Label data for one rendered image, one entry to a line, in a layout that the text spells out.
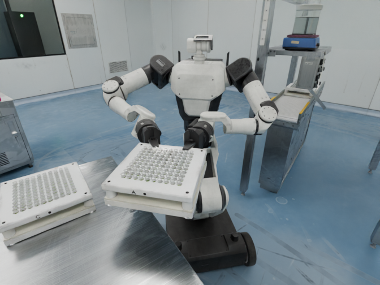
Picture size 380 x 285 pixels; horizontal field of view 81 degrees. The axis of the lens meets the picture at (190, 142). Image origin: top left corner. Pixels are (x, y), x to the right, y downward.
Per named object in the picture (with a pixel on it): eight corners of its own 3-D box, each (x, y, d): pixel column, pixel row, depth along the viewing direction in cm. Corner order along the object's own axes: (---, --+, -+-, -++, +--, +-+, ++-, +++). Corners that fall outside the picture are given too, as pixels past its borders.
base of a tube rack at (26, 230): (5, 246, 62) (2, 241, 61) (7, 198, 80) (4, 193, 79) (96, 210, 75) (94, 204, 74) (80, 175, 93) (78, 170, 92)
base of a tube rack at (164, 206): (104, 204, 61) (103, 198, 60) (141, 159, 83) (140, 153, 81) (192, 219, 57) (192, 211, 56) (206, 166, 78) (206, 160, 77)
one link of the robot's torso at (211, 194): (193, 215, 122) (182, 137, 140) (223, 210, 125) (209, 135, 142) (197, 212, 108) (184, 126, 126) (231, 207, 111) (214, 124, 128)
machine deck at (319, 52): (319, 59, 136) (321, 52, 134) (259, 55, 155) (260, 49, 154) (331, 51, 182) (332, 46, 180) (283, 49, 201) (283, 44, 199)
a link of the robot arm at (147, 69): (141, 78, 124) (162, 68, 128) (149, 90, 122) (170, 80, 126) (138, 64, 113) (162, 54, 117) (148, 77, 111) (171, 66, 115)
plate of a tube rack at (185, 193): (101, 190, 59) (100, 184, 58) (139, 147, 80) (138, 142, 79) (192, 204, 54) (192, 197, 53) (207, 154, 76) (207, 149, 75)
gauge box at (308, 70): (312, 90, 145) (320, 57, 136) (294, 87, 150) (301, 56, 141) (317, 83, 161) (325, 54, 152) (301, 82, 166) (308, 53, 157)
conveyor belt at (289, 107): (296, 125, 160) (297, 118, 158) (261, 117, 173) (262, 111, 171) (322, 88, 259) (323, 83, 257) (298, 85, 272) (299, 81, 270)
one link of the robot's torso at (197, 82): (178, 107, 147) (177, 48, 130) (230, 111, 140) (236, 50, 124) (164, 124, 121) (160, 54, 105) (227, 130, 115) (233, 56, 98)
